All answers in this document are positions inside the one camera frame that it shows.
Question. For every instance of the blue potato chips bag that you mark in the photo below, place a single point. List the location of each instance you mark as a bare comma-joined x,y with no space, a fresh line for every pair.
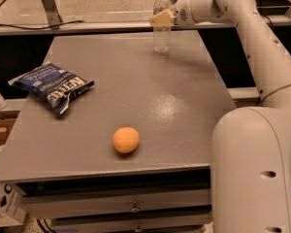
53,85

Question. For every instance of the clear plastic water bottle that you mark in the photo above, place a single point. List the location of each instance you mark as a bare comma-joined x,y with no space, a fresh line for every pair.
161,35

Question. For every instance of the grey drawer cabinet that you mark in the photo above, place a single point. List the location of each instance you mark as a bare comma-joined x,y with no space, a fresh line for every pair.
173,100

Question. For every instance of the left metal bracket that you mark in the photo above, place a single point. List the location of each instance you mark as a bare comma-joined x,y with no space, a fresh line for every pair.
52,14

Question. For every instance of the orange fruit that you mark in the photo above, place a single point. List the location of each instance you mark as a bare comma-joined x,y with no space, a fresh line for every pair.
126,139

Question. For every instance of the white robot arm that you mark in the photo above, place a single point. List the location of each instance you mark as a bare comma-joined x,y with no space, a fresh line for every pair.
250,167

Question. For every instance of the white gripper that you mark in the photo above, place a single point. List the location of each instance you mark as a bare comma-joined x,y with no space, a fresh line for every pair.
181,13

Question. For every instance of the grey drawer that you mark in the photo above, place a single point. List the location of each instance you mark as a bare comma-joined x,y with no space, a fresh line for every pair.
89,204
162,221

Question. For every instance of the brown cardboard box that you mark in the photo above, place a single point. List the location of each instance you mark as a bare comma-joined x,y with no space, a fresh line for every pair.
6,126

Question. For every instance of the top grey drawer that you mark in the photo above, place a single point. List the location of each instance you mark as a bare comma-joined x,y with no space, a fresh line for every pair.
89,204

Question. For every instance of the white printed box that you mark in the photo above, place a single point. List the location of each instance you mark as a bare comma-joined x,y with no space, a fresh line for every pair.
10,213

